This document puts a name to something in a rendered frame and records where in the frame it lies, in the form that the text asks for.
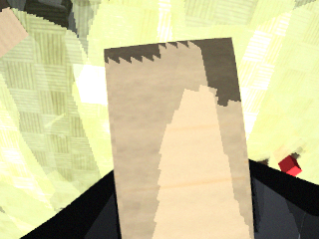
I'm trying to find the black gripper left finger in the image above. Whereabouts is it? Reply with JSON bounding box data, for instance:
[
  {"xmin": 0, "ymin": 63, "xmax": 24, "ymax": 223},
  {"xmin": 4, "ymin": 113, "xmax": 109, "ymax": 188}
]
[{"xmin": 20, "ymin": 169, "xmax": 123, "ymax": 239}]

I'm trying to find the small red block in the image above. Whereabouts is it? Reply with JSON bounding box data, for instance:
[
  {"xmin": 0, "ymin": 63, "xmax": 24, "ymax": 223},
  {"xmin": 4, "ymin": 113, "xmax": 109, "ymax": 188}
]
[{"xmin": 279, "ymin": 155, "xmax": 302, "ymax": 176}]

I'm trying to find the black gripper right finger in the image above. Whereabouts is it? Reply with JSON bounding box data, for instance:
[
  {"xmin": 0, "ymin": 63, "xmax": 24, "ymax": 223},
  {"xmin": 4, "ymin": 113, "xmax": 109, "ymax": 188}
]
[{"xmin": 248, "ymin": 158, "xmax": 319, "ymax": 239}]

